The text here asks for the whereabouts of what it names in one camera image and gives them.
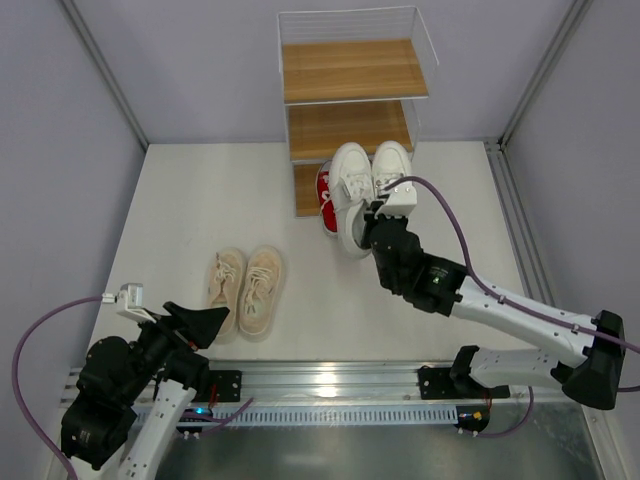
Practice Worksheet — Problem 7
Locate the white sneaker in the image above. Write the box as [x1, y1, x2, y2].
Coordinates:
[371, 140, 412, 197]
[329, 142, 374, 260]

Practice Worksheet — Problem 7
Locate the red canvas sneaker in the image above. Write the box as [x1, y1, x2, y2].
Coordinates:
[315, 161, 337, 237]

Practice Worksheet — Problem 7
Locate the beige sneaker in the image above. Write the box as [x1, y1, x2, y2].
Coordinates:
[207, 247, 246, 344]
[239, 245, 285, 342]

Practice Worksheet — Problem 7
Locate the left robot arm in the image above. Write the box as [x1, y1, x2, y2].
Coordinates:
[61, 302, 230, 479]

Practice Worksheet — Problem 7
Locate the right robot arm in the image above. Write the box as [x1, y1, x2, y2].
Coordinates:
[364, 201, 630, 410]

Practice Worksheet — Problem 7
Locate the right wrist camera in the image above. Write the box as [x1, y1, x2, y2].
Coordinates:
[374, 181, 418, 218]

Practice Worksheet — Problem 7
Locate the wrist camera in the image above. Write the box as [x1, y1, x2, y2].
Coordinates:
[101, 283, 155, 323]
[374, 181, 418, 218]

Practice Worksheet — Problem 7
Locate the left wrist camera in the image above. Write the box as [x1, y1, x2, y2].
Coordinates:
[101, 283, 155, 323]

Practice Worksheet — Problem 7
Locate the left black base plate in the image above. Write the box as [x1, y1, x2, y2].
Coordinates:
[197, 370, 243, 405]

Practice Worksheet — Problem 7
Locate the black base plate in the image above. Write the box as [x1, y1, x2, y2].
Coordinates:
[417, 366, 510, 400]
[197, 370, 243, 405]

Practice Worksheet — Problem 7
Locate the aluminium mounting rail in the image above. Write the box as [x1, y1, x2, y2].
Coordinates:
[59, 359, 566, 407]

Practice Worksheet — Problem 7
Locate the white wire shoe shelf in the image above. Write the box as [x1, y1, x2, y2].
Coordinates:
[277, 6, 439, 218]

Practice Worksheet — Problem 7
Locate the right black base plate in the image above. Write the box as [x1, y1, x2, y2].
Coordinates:
[417, 366, 510, 400]

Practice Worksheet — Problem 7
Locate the right aluminium frame rail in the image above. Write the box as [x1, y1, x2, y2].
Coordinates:
[484, 139, 556, 307]

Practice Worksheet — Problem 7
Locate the white slotted cable duct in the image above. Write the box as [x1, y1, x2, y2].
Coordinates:
[230, 404, 458, 427]

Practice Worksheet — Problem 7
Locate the right corner aluminium post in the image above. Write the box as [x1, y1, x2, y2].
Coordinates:
[499, 0, 593, 149]

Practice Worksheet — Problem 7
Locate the corner aluminium post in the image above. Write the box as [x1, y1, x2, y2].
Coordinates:
[56, 0, 150, 152]
[499, 0, 593, 149]

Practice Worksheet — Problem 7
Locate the left corner aluminium post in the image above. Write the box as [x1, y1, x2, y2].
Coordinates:
[56, 0, 150, 152]

